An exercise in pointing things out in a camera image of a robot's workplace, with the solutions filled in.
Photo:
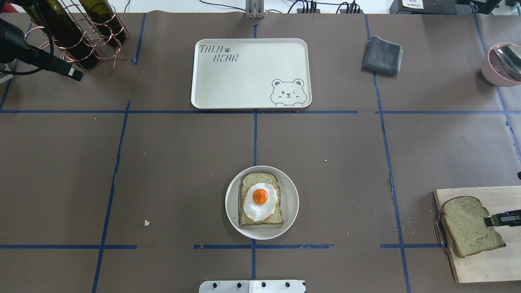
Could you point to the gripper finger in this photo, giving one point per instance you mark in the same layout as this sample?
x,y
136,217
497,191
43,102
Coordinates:
x,y
509,218

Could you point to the bread slice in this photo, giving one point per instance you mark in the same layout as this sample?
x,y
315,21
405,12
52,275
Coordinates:
x,y
250,180
464,221

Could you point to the white round plate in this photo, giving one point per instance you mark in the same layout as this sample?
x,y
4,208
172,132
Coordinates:
x,y
289,201

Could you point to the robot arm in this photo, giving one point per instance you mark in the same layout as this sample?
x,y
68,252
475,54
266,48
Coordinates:
x,y
14,46

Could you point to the cream bear serving tray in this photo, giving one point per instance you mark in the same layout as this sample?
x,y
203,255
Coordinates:
x,y
259,73

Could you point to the wooden cutting board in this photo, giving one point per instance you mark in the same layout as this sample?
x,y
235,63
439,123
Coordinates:
x,y
497,265

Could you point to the pink bowl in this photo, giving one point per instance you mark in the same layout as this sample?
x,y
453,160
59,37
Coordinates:
x,y
495,71

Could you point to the metal spoon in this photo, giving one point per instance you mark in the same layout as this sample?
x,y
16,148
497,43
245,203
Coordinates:
x,y
509,56

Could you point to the grey folded cloth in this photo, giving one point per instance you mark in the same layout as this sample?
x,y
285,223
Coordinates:
x,y
382,56

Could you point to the fried egg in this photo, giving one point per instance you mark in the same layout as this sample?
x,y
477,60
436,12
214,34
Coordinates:
x,y
260,201

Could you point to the dark green wine bottle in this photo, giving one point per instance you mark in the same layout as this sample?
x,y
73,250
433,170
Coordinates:
x,y
66,33

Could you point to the metal cutting board handle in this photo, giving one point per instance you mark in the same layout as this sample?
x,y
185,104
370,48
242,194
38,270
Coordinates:
x,y
439,232

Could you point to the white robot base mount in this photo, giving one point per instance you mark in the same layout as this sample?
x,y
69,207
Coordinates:
x,y
253,286

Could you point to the grey camera pole mount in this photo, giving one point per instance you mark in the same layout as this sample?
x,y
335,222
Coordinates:
x,y
255,9

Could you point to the copper wire bottle rack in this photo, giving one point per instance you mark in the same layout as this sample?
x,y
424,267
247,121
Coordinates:
x,y
101,48

